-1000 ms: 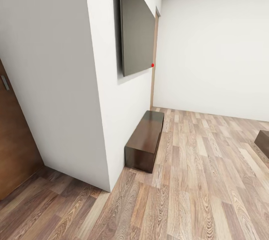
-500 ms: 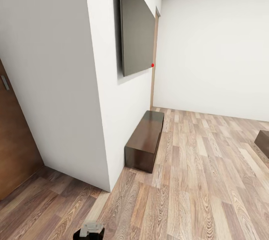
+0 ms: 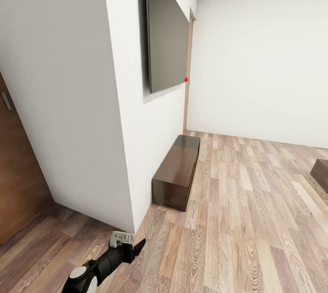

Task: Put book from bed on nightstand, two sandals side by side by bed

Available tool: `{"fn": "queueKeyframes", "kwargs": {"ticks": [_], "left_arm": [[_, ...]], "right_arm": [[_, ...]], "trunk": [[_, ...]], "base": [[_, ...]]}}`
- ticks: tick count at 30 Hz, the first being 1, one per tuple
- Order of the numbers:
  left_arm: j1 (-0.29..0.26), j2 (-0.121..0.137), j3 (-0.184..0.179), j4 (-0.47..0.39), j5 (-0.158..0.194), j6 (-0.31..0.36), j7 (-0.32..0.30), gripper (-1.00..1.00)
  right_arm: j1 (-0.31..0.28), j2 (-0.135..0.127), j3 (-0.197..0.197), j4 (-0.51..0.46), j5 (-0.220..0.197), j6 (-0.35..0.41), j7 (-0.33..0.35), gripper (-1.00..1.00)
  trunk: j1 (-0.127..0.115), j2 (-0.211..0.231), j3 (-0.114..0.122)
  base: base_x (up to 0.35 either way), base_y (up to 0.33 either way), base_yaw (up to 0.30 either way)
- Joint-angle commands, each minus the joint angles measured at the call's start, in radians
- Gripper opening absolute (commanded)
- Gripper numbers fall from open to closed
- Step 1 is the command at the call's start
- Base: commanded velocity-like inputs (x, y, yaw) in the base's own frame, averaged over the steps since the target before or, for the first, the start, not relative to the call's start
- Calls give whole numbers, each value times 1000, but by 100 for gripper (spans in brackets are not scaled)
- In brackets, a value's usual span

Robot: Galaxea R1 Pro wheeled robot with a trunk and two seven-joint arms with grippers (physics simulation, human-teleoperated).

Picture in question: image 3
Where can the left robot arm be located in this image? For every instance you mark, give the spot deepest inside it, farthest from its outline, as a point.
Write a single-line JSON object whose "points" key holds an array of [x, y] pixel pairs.
{"points": [[89, 276]]}

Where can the wall mounted tv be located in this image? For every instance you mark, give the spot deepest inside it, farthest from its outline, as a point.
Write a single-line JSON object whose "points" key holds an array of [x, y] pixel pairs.
{"points": [[168, 37]]}

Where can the sliding door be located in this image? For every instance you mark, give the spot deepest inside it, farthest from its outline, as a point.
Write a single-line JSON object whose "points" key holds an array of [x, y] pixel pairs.
{"points": [[188, 74], [24, 192]]}

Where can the bench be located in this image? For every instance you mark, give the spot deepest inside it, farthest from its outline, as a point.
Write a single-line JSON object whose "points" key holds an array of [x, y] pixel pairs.
{"points": [[173, 180]]}

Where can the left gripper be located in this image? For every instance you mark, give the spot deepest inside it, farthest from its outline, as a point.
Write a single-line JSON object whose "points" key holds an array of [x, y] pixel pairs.
{"points": [[123, 253]]}

